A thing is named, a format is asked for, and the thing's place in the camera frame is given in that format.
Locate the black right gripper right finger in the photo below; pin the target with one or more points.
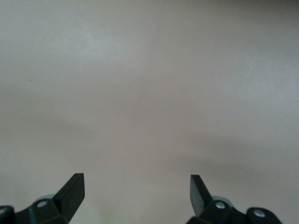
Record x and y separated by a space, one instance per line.
201 200

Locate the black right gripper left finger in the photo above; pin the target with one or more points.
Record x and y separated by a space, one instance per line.
67 200

